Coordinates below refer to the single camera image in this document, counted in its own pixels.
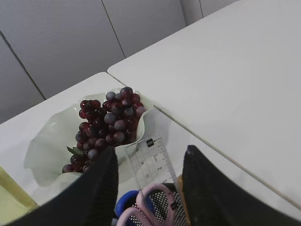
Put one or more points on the pink purple scissors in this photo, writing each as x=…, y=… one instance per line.
x=143, y=214

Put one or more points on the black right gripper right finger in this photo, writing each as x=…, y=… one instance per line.
x=212, y=199

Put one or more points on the purple grape bunch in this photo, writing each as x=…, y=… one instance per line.
x=111, y=123

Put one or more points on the gold glitter pen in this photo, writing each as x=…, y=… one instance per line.
x=180, y=191

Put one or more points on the clear plastic ruler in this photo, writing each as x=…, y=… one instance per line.
x=150, y=163

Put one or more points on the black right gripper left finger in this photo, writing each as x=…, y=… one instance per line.
x=89, y=201

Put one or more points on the blue scissors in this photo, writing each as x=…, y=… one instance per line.
x=129, y=200

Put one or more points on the black mesh pen holder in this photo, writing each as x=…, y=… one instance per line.
x=160, y=203

